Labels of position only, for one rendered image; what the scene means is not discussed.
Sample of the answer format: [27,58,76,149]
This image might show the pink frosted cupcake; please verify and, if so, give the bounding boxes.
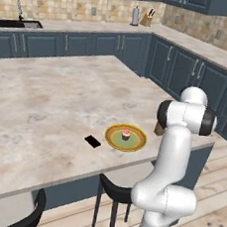
[120,128,133,143]

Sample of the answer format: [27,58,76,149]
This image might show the black chocolate bar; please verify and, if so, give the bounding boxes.
[82,134,103,150]

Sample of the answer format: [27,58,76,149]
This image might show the yellow green round plate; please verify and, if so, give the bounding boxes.
[102,121,149,155]

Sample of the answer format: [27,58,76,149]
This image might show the blue lower cabinet run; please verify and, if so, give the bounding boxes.
[138,34,227,149]
[0,16,153,78]

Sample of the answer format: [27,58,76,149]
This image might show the blue dining island base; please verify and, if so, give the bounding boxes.
[29,125,215,227]

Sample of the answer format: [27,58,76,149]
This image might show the small brown object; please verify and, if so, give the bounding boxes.
[153,120,168,137]

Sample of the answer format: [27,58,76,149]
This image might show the black stool with grey seat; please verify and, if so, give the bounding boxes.
[0,183,49,227]
[90,155,158,227]

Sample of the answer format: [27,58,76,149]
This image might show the wooden knife block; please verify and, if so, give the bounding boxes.
[139,7,158,28]

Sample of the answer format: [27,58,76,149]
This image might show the black sink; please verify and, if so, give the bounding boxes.
[0,16,45,34]

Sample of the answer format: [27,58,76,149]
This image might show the silver tap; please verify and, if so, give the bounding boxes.
[14,0,28,22]

